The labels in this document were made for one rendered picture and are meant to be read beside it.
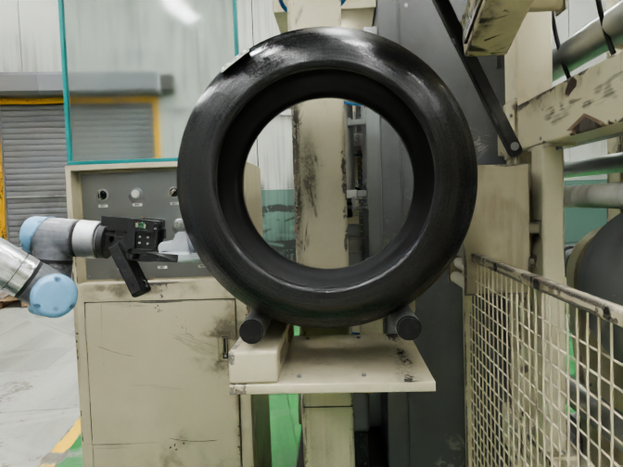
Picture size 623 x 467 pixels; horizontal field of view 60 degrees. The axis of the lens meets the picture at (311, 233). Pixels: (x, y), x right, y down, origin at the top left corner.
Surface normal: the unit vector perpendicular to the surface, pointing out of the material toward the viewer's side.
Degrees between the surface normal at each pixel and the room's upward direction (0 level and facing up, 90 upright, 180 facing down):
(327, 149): 90
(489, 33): 162
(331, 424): 90
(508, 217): 90
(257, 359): 90
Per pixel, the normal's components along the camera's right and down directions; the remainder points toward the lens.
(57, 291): 0.47, 0.04
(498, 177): -0.05, 0.06
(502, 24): 0.02, 0.97
